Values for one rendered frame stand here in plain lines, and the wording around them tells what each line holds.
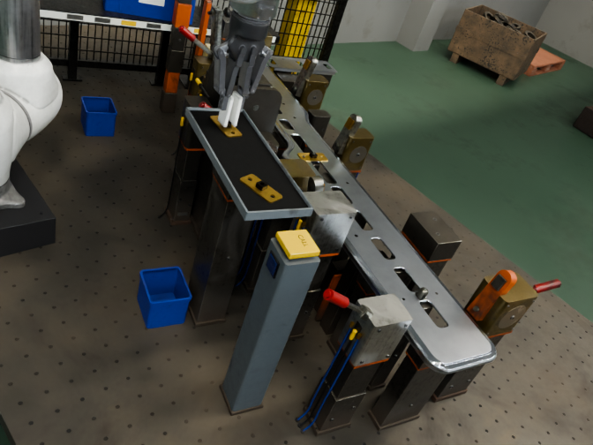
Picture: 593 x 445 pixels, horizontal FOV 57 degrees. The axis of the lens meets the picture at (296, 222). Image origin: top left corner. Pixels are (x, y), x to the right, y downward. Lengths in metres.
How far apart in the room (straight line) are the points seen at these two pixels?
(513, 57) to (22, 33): 5.62
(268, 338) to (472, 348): 0.41
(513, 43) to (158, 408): 5.81
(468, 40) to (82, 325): 5.81
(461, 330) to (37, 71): 1.14
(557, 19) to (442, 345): 8.66
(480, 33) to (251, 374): 5.78
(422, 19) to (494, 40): 0.80
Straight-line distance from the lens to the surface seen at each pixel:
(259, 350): 1.08
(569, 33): 9.53
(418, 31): 6.51
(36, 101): 1.51
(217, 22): 1.74
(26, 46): 1.49
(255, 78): 1.17
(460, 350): 1.15
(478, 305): 1.27
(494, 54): 6.59
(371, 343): 1.04
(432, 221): 1.42
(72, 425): 1.21
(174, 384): 1.27
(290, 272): 0.94
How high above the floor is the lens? 1.73
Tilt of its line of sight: 35 degrees down
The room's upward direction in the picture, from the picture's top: 20 degrees clockwise
